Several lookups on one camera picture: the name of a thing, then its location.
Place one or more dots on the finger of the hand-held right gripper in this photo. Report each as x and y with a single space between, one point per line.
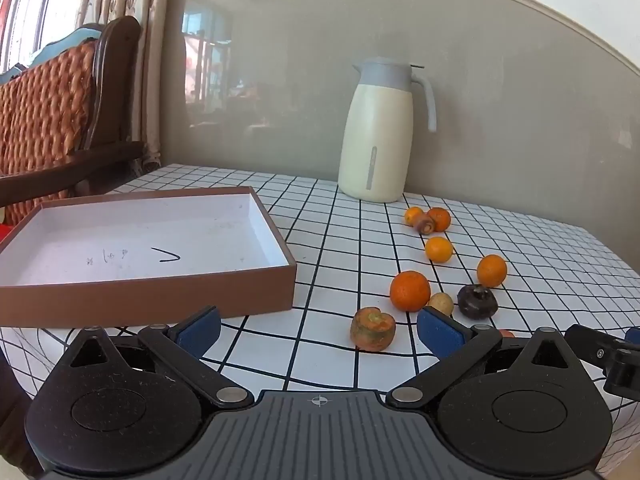
620 370

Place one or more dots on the small reddish fruit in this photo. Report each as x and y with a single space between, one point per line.
506 333

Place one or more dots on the beige patterned curtain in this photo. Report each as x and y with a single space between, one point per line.
150 35

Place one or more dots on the small carrot piece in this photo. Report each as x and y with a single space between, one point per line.
426 224

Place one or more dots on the dark purple round vegetable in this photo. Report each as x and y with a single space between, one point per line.
476 302

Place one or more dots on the thick carrot chunk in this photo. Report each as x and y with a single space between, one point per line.
372 332

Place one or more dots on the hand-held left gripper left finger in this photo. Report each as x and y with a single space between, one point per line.
200 332

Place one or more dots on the window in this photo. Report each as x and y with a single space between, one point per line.
45 0

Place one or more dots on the cream thermos jug grey lid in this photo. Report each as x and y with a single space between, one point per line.
375 135

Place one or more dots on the white black-checked tablecloth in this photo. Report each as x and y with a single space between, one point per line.
325 260

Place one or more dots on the brown cardboard box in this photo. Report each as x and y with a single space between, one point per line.
150 240

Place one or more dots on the small yellow potato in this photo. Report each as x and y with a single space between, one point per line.
443 304

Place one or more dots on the smooth yellow-orange citrus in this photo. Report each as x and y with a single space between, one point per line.
439 250

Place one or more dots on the large mandarin orange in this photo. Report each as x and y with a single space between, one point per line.
410 291

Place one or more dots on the dark wooden sofa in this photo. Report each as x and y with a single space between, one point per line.
120 85

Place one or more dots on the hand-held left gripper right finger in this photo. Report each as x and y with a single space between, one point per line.
437 332

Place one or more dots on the orange woven sofa cushion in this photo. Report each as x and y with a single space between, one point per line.
45 110

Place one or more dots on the small orange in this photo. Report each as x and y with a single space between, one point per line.
412 215

